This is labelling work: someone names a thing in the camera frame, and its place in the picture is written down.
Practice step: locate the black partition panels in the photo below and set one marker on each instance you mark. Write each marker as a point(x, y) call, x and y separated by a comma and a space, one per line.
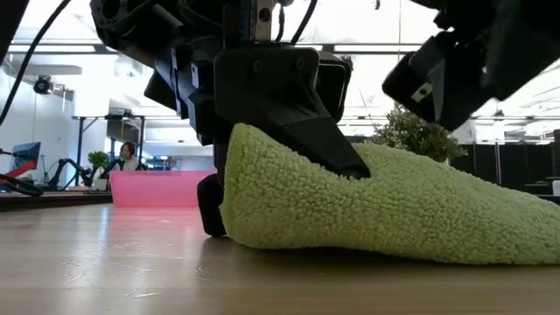
point(503, 168)

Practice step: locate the black ceiling spotlight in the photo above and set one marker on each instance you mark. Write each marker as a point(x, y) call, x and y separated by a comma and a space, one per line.
point(42, 85)

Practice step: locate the potted green plant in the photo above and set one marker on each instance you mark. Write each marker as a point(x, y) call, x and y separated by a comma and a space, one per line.
point(415, 133)

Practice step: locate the person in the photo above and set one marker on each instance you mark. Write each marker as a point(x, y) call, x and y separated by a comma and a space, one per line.
point(129, 157)

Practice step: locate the black background workstation frame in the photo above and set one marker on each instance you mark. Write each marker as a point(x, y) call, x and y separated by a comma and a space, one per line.
point(109, 117)

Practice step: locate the black background robot arm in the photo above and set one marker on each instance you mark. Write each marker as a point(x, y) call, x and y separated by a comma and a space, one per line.
point(65, 168)

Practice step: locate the red bar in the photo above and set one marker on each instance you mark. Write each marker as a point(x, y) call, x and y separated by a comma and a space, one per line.
point(19, 170)

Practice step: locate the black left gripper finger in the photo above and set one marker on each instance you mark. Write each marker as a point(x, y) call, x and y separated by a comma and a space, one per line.
point(212, 205)
point(280, 96)

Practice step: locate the pink plastic basket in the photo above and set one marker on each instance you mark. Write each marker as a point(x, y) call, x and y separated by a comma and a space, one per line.
point(153, 188)

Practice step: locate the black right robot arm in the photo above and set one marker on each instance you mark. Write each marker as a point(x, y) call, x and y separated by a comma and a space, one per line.
point(525, 39)

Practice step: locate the green microfiber towel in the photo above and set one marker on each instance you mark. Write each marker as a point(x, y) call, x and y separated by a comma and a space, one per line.
point(394, 210)

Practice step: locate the small background plant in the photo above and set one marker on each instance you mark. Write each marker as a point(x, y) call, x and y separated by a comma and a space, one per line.
point(98, 159)

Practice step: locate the blue-screen monitor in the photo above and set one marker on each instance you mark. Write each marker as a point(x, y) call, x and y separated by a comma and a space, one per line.
point(27, 155)

